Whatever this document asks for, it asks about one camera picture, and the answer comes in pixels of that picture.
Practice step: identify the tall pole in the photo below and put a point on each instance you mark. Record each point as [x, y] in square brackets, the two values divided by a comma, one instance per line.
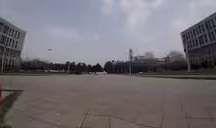
[130, 61]

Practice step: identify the row of dark trees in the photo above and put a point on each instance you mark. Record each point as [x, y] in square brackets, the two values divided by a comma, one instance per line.
[79, 67]

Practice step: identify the distant pale building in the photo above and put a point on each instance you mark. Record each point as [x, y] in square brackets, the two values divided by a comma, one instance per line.
[152, 60]

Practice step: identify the raised kerb strip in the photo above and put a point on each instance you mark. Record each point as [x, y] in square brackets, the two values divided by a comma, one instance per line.
[182, 76]

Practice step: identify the pale pole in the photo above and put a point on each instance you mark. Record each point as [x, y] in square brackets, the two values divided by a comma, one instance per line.
[188, 63]

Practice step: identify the large grey office building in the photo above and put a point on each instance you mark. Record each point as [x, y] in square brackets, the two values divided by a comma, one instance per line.
[202, 43]

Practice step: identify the grey building with window grid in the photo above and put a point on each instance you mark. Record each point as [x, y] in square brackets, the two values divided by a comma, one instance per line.
[6, 43]

